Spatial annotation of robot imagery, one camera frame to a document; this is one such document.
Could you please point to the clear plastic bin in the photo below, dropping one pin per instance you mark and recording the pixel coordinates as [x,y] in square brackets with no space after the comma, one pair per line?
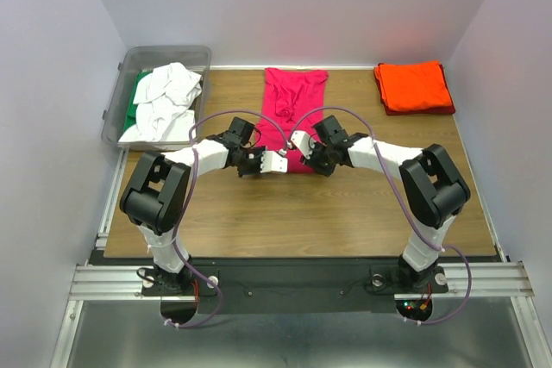
[143,59]

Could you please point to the pink t shirt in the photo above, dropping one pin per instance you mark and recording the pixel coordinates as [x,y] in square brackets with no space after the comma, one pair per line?
[287,97]

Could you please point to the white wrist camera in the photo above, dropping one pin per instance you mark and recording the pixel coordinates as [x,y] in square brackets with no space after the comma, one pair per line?
[273,162]
[302,142]

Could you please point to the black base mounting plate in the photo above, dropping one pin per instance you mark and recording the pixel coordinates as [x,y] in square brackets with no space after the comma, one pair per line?
[303,286]

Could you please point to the dark red folded t shirt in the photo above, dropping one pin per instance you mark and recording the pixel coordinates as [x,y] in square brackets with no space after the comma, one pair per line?
[431,110]

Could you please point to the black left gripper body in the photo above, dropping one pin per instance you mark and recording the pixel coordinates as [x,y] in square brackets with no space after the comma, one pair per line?
[250,162]

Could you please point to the aluminium frame rail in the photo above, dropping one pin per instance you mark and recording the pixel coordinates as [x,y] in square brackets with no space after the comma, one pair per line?
[488,280]

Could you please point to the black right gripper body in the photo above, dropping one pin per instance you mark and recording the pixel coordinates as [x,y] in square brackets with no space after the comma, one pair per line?
[321,159]

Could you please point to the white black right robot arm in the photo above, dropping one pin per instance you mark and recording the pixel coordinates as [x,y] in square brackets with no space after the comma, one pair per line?
[426,182]

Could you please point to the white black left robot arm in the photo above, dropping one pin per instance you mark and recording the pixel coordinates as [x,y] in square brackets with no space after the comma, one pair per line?
[159,192]

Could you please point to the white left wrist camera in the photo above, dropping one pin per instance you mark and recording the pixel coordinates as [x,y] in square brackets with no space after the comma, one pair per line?
[273,162]

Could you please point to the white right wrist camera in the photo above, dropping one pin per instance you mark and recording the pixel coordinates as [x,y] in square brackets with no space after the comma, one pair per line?
[302,142]

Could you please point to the small electronics board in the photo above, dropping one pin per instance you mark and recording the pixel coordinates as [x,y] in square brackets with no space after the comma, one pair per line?
[414,307]

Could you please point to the white t shirt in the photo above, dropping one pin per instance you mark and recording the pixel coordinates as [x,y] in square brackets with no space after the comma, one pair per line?
[160,105]

